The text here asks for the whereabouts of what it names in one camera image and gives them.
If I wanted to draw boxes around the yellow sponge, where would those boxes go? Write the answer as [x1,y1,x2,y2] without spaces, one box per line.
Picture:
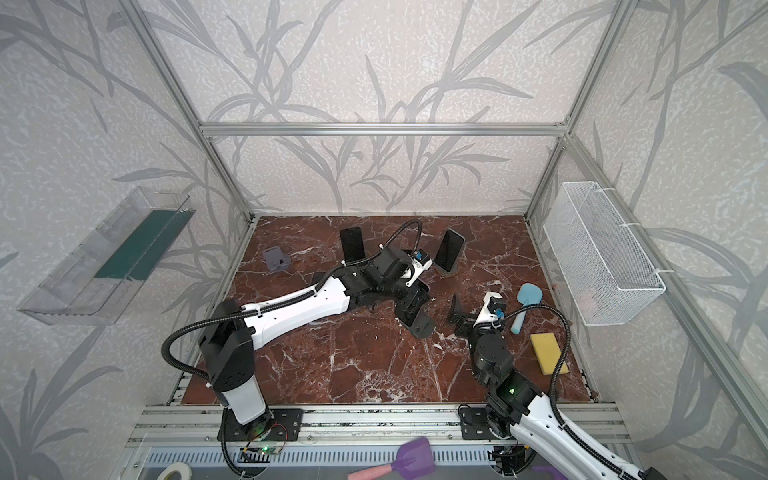
[530,332,562,376]

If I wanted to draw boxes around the black phone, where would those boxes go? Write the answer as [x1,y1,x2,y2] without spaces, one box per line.
[339,226,366,264]
[395,289,431,328]

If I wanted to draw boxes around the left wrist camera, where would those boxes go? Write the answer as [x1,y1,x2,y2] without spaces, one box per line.
[401,249,433,287]

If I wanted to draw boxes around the purple pink toy shovel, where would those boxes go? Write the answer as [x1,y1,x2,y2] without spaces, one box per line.
[347,437,437,480]

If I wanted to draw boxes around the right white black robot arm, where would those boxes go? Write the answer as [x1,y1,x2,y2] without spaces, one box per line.
[447,292,664,479]

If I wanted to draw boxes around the white tape roll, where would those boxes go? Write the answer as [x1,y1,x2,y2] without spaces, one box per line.
[157,462,193,480]

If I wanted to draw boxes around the white wire mesh basket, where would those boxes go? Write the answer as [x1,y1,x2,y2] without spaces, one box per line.
[544,181,666,327]

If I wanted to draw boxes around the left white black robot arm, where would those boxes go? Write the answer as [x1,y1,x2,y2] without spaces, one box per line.
[161,240,435,440]

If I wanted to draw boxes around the grey phone stand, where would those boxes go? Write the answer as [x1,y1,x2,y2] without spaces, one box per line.
[262,246,291,274]

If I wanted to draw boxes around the clear plastic wall shelf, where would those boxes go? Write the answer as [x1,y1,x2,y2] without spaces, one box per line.
[18,187,195,326]

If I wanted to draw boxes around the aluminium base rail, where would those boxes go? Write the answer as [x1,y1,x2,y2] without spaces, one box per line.
[122,403,634,466]

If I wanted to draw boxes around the back right blue phone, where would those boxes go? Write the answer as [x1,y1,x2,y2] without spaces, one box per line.
[434,228,465,269]

